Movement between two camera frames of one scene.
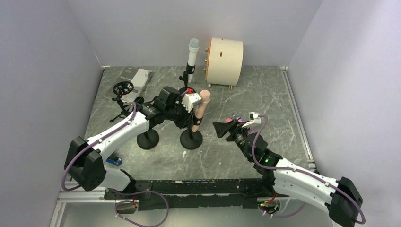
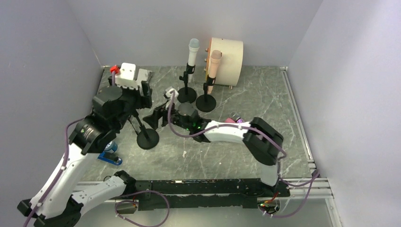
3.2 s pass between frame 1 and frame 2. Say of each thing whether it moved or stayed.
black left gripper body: moved
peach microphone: moved
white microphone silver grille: stayed
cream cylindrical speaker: stayed
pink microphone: stayed
